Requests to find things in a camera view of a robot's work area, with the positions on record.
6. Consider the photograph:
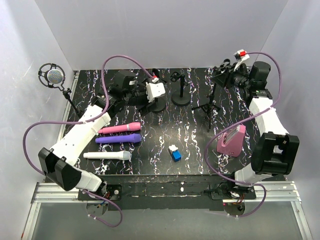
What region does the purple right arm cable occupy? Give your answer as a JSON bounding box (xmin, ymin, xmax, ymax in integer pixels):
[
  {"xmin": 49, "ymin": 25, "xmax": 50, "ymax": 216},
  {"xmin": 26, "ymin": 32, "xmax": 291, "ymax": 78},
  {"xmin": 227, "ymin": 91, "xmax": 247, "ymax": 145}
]
[{"xmin": 204, "ymin": 51, "xmax": 283, "ymax": 218}]

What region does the purple handheld microphone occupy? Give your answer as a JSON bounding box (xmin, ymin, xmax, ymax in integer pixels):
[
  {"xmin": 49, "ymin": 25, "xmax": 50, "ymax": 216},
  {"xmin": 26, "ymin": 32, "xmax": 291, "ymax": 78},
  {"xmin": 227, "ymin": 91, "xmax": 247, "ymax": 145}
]
[{"xmin": 95, "ymin": 133, "xmax": 142, "ymax": 144}]

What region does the aluminium frame rail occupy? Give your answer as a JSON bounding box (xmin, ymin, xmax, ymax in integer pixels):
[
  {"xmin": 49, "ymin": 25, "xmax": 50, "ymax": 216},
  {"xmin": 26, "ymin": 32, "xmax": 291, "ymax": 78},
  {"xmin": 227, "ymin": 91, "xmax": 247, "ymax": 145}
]
[{"xmin": 21, "ymin": 181, "xmax": 313, "ymax": 240}]

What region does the black stand with purple mic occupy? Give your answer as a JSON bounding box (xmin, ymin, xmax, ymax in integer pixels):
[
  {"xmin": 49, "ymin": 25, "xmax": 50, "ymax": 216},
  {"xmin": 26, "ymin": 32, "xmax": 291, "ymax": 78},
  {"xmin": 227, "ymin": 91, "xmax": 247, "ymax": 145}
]
[{"xmin": 170, "ymin": 71, "xmax": 191, "ymax": 107}]

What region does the pink box holder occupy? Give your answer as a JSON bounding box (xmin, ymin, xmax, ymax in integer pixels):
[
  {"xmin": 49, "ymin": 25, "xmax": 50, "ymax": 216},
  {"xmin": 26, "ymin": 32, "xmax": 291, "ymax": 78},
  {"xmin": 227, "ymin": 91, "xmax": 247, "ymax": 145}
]
[{"xmin": 216, "ymin": 124, "xmax": 246, "ymax": 157}]

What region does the pink handheld microphone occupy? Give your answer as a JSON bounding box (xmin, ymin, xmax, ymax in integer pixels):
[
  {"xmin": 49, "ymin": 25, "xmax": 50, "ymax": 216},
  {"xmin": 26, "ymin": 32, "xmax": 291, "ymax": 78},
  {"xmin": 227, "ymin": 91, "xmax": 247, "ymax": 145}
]
[{"xmin": 97, "ymin": 122, "xmax": 141, "ymax": 135}]

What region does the black round-base mic stand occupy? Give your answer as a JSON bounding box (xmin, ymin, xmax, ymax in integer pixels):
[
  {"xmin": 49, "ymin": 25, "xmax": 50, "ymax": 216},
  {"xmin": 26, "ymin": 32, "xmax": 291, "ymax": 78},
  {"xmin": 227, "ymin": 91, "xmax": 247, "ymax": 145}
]
[{"xmin": 151, "ymin": 68, "xmax": 166, "ymax": 113}]

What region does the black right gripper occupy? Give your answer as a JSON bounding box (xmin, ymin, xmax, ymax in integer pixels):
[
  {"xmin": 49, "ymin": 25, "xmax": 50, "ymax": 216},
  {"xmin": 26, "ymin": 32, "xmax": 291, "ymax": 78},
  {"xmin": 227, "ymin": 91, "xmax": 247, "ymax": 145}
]
[{"xmin": 210, "ymin": 62, "xmax": 252, "ymax": 91}]

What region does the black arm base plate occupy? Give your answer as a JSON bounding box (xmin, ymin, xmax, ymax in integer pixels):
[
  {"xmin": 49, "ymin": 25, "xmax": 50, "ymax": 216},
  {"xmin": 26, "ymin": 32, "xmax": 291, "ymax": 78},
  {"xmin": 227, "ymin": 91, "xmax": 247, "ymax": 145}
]
[{"xmin": 77, "ymin": 179, "xmax": 257, "ymax": 212}]

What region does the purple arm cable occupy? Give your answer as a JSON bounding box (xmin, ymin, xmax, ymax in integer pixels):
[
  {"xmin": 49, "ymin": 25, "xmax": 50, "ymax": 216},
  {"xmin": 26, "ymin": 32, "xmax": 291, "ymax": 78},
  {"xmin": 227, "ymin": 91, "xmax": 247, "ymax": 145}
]
[
  {"xmin": 204, "ymin": 51, "xmax": 283, "ymax": 218},
  {"xmin": 24, "ymin": 55, "xmax": 160, "ymax": 228}
]

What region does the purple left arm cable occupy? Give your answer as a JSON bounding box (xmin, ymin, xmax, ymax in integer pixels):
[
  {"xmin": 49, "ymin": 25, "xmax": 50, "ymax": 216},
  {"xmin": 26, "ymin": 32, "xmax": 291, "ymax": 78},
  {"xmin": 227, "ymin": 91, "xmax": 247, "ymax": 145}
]
[{"xmin": 24, "ymin": 55, "xmax": 160, "ymax": 228}]

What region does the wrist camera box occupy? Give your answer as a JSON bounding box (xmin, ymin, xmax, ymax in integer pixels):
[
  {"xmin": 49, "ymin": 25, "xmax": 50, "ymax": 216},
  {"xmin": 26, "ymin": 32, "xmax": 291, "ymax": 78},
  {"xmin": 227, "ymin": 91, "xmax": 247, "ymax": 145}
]
[
  {"xmin": 146, "ymin": 82, "xmax": 166, "ymax": 103},
  {"xmin": 233, "ymin": 49, "xmax": 250, "ymax": 72}
]

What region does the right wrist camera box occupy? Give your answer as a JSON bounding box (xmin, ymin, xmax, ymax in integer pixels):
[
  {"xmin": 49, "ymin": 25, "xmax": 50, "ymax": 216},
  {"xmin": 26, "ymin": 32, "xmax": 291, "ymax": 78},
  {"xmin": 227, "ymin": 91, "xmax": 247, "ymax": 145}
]
[{"xmin": 233, "ymin": 49, "xmax": 250, "ymax": 72}]

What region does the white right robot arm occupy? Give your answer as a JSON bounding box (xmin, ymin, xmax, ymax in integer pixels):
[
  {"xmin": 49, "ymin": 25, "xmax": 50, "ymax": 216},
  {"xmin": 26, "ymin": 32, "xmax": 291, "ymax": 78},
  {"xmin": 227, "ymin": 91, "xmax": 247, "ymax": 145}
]
[{"xmin": 214, "ymin": 59, "xmax": 300, "ymax": 199}]

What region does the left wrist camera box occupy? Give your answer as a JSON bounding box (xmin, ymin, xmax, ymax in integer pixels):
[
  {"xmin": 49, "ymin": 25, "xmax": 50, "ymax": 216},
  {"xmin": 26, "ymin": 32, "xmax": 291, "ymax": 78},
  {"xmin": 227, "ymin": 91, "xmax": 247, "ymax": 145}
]
[{"xmin": 146, "ymin": 82, "xmax": 166, "ymax": 103}]

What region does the black tripod stand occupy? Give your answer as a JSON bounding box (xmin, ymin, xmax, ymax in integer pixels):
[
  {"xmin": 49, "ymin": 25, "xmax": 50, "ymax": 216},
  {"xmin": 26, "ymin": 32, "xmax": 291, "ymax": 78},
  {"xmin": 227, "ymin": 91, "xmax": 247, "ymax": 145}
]
[
  {"xmin": 191, "ymin": 58, "xmax": 232, "ymax": 133},
  {"xmin": 62, "ymin": 88, "xmax": 83, "ymax": 118}
]

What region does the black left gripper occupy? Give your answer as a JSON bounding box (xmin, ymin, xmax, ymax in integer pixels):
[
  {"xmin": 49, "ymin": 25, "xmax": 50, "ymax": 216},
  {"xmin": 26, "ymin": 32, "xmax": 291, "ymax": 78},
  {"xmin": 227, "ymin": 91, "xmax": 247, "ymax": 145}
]
[{"xmin": 123, "ymin": 79, "xmax": 159, "ymax": 115}]

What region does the silver studio mic shock mount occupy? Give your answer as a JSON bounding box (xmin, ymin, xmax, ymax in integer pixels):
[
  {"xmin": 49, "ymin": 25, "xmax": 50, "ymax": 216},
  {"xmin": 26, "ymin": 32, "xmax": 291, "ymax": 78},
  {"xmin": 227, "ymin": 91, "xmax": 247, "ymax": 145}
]
[{"xmin": 38, "ymin": 63, "xmax": 66, "ymax": 91}]

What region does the white handheld microphone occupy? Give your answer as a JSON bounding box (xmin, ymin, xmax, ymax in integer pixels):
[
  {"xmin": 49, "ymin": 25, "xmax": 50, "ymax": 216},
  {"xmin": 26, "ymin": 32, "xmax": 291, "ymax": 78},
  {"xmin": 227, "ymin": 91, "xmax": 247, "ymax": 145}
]
[{"xmin": 83, "ymin": 150, "xmax": 132, "ymax": 161}]

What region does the blue and white block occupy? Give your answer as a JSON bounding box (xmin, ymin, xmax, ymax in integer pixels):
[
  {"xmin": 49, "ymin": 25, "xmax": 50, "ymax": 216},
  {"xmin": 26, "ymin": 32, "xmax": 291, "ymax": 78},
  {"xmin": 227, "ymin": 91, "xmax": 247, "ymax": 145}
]
[{"xmin": 168, "ymin": 145, "xmax": 182, "ymax": 162}]

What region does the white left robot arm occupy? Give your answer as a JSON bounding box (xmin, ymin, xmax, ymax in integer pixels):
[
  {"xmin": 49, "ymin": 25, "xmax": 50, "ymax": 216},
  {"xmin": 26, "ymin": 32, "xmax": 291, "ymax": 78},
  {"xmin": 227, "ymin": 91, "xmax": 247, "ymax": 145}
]
[{"xmin": 38, "ymin": 69, "xmax": 166, "ymax": 200}]

